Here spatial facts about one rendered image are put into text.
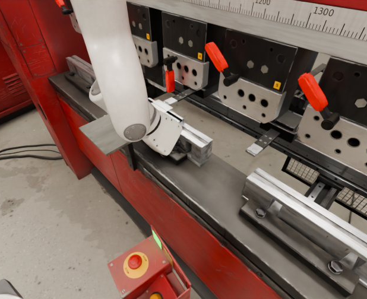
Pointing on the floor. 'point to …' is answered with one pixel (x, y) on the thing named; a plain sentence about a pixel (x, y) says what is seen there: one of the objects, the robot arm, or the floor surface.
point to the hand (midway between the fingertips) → (179, 148)
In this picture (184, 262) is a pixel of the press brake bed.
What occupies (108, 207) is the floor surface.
